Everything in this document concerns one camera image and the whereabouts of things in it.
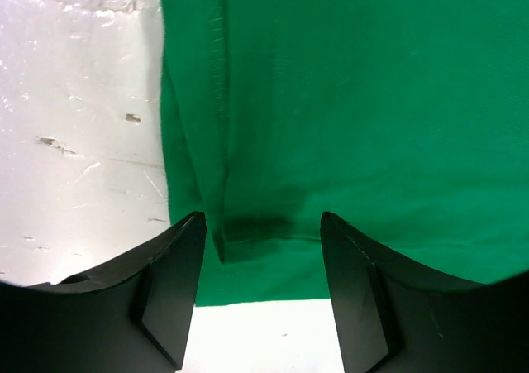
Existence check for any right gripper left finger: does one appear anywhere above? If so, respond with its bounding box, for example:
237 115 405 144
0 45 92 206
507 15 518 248
1 212 207 373

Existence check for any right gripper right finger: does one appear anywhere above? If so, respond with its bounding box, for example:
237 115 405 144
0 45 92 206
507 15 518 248
320 213 528 373

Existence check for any green t shirt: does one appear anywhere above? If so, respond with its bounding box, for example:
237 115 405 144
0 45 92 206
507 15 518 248
160 0 528 307

